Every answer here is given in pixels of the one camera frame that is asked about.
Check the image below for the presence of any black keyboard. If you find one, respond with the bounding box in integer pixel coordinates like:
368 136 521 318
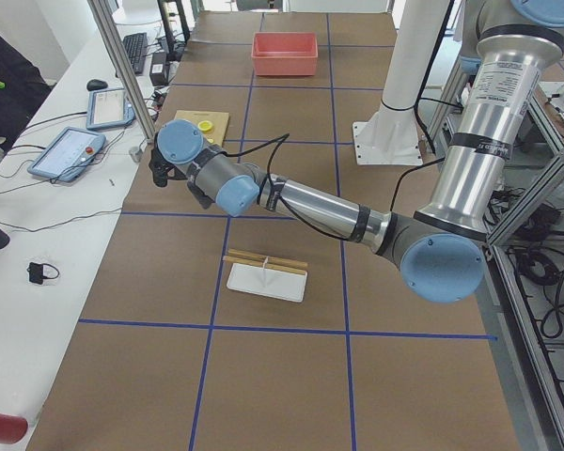
122 33 148 75

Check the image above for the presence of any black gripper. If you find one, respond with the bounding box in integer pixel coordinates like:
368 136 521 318
149 145 184 188

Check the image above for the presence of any person in black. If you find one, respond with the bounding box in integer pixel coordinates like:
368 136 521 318
0 36 51 151

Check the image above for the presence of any pink plastic bin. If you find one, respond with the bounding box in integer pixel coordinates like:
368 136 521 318
251 32 319 77

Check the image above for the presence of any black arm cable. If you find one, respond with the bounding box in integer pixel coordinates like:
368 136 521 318
215 134 447 241

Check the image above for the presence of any blue teach pendant far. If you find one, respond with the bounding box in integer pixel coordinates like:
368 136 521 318
86 88 135 131

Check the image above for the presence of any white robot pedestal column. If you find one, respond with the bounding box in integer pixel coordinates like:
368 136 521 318
352 0 452 166

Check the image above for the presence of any red cylinder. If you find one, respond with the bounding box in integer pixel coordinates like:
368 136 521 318
0 413 29 444

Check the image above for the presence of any blue teach pendant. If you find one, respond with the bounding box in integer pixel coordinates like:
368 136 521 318
27 127 106 182
86 88 135 131

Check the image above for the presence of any lemon slice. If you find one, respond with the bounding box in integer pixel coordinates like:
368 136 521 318
197 120 213 132

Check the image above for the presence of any blue teach pendant near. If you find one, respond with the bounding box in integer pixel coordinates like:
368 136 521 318
27 127 106 182

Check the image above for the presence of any small black clip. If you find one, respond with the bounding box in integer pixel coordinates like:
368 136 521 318
27 262 60 285

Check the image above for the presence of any bamboo cutting board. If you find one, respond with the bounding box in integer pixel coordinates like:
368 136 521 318
174 110 230 146

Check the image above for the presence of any grey aluminium frame post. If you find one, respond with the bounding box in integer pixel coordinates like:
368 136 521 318
87 0 156 145

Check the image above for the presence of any black computer mouse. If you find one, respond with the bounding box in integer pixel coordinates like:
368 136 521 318
86 79 109 92

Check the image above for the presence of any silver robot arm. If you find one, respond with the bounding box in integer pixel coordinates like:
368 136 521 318
149 1 564 303

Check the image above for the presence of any black power adapter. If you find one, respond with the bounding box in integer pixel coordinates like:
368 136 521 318
149 51 170 86

